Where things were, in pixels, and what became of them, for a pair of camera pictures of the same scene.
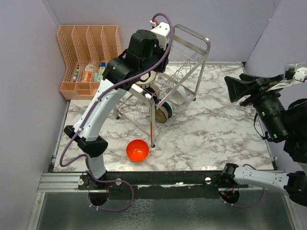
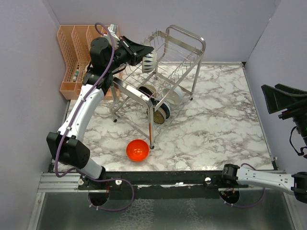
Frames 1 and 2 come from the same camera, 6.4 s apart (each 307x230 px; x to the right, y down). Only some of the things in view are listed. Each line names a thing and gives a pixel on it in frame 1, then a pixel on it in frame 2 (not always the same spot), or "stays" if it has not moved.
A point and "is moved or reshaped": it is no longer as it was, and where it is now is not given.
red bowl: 137,150 stays
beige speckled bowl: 144,85 is moved or reshaped
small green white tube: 76,74 stays
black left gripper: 161,51 → 135,52
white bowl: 180,97 → 173,96
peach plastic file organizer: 87,50 stays
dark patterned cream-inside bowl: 163,112 stays
